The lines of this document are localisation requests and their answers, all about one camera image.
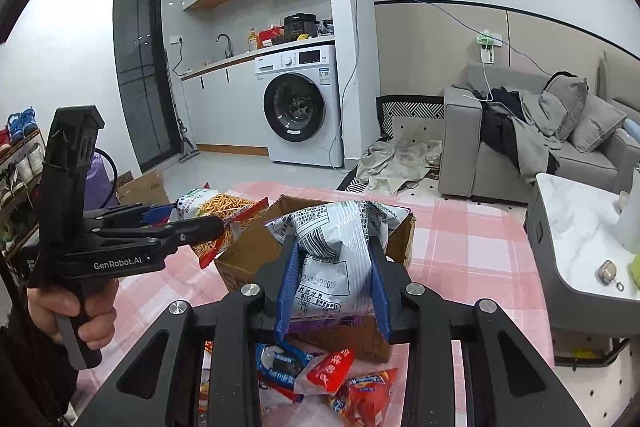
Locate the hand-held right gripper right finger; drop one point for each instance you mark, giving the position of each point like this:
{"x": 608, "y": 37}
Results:
{"x": 380, "y": 297}

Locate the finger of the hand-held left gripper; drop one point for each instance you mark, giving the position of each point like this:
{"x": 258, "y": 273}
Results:
{"x": 156, "y": 214}
{"x": 200, "y": 231}

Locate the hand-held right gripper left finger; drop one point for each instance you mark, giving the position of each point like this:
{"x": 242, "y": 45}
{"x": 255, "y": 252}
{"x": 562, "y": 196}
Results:
{"x": 288, "y": 287}

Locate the fries snack bag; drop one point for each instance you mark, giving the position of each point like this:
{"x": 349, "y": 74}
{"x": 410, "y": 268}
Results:
{"x": 225, "y": 207}

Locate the silver chip bag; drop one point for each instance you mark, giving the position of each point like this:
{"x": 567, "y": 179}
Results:
{"x": 330, "y": 247}

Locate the red and white snack packet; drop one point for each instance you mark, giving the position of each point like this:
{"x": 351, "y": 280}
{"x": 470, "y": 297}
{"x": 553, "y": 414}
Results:
{"x": 330, "y": 369}

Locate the red cookie packet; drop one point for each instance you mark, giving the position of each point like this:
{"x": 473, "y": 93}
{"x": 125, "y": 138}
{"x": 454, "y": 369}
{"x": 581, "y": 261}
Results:
{"x": 365, "y": 399}

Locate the person's left hand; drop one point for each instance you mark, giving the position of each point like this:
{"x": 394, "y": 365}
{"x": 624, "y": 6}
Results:
{"x": 100, "y": 317}

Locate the brown floor cardboard box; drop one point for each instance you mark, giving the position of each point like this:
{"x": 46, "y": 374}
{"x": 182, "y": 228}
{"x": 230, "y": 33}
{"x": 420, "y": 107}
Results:
{"x": 145, "y": 189}

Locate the purple plastic bag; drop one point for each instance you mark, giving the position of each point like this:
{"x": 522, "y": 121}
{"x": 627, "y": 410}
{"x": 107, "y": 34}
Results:
{"x": 97, "y": 182}

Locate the shoe rack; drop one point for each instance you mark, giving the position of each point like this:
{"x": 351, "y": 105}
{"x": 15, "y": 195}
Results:
{"x": 20, "y": 202}

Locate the stick vacuum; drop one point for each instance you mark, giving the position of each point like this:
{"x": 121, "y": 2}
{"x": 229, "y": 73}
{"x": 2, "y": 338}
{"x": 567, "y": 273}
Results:
{"x": 187, "y": 149}

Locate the blue cookie packet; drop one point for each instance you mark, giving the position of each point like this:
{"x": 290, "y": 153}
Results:
{"x": 280, "y": 367}

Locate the blue sneaker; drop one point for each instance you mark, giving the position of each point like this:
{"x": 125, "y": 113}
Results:
{"x": 22, "y": 124}

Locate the pink checked tablecloth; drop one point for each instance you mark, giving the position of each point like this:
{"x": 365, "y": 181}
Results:
{"x": 465, "y": 257}

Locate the kitchen counter with cabinets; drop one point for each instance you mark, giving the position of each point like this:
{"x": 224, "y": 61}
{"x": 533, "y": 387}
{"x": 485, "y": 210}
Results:
{"x": 220, "y": 107}

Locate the crumpled beige cloth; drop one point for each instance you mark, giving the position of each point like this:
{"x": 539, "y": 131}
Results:
{"x": 395, "y": 164}

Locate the dark glass door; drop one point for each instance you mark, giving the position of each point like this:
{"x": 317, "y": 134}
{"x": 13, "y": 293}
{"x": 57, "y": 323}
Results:
{"x": 140, "y": 72}

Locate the white washing machine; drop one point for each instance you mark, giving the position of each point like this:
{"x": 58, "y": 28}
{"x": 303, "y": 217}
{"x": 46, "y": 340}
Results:
{"x": 300, "y": 107}

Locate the grey sofa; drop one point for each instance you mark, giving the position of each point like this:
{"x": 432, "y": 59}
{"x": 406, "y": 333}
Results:
{"x": 460, "y": 147}

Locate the metal faucet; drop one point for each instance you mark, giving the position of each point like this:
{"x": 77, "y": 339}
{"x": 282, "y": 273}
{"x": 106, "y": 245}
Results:
{"x": 229, "y": 44}

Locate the yellow bottle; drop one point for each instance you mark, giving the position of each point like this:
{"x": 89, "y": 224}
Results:
{"x": 253, "y": 41}

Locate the red box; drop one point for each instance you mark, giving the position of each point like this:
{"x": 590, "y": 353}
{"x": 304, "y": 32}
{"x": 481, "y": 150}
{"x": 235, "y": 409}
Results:
{"x": 272, "y": 38}

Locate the marble coffee table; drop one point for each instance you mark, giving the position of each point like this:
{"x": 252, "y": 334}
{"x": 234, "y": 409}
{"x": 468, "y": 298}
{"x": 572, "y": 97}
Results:
{"x": 575, "y": 217}

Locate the pile of grey clothes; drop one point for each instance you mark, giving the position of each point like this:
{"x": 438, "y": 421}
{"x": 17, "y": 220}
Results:
{"x": 530, "y": 132}

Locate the black pressure cooker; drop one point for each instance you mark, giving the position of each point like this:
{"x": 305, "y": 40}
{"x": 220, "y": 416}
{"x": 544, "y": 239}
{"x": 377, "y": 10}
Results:
{"x": 300, "y": 27}

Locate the small earbud case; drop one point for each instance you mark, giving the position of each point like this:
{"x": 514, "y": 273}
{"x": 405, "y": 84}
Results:
{"x": 606, "y": 272}

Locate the grey plastic bag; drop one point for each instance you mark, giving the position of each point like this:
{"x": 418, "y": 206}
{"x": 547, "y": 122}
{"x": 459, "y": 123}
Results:
{"x": 326, "y": 28}

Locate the white diamond-pattern rug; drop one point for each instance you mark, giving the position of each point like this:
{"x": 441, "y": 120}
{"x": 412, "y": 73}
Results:
{"x": 600, "y": 392}

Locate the green cup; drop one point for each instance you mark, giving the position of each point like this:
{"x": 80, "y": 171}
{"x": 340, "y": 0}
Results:
{"x": 636, "y": 272}

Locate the white electric kettle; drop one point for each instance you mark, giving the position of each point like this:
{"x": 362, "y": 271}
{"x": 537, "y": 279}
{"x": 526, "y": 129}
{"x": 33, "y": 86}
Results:
{"x": 631, "y": 217}

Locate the grey cushion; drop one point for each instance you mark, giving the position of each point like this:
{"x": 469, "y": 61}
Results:
{"x": 567, "y": 102}
{"x": 597, "y": 122}

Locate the light blue rolled blanket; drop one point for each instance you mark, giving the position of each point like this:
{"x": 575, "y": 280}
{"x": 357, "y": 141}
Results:
{"x": 632, "y": 131}

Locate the wall socket with green plug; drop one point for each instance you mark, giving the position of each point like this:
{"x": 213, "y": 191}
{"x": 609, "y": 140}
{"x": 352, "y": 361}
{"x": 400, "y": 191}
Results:
{"x": 487, "y": 49}

